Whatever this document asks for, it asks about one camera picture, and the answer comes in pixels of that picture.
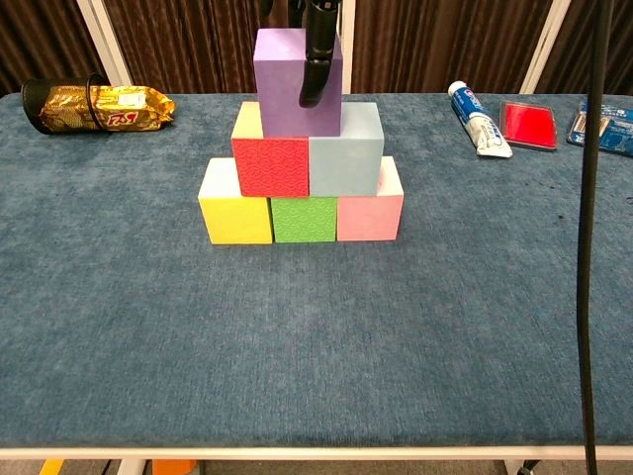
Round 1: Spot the gold foil snack packet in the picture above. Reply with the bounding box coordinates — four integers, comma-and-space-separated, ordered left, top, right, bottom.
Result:
39, 84, 176, 133

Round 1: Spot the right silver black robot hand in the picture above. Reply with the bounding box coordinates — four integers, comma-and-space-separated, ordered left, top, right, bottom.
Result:
256, 0, 342, 109

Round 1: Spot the red cube block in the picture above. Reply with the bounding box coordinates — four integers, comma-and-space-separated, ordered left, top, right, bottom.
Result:
230, 101, 312, 198

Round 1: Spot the black mesh pen cup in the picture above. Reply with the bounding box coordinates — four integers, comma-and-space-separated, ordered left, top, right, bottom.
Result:
21, 73, 111, 136

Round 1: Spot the blue white toothpaste tube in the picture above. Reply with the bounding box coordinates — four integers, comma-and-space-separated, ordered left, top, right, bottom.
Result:
447, 80, 514, 159

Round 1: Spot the brown pleated curtain panel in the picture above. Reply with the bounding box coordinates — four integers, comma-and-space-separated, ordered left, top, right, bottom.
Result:
103, 0, 331, 95
351, 0, 553, 95
0, 0, 108, 98
536, 0, 633, 96

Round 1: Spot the light blue cube block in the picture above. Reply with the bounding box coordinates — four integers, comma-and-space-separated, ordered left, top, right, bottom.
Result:
308, 101, 386, 198

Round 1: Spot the yellow cube block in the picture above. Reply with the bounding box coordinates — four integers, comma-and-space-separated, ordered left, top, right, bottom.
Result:
197, 157, 275, 245

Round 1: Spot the purple cube block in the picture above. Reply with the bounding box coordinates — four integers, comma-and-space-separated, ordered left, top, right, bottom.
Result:
252, 27, 344, 139

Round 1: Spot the orange object under table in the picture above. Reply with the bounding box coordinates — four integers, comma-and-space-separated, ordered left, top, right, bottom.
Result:
151, 459, 199, 475

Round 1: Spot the red ink pad case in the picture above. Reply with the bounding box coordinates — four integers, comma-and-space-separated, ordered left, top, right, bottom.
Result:
497, 100, 559, 152

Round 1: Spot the pink cube block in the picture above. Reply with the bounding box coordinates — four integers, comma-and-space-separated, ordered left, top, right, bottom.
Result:
336, 155, 405, 242

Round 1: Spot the white partition post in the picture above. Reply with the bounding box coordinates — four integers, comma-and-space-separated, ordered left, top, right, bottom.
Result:
326, 0, 356, 95
76, 0, 135, 88
518, 0, 573, 95

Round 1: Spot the green cube block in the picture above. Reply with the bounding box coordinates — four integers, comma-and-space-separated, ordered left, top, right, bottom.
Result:
269, 195, 340, 244

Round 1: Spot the blue cookie box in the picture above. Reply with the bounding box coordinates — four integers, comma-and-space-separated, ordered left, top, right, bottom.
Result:
566, 101, 633, 157

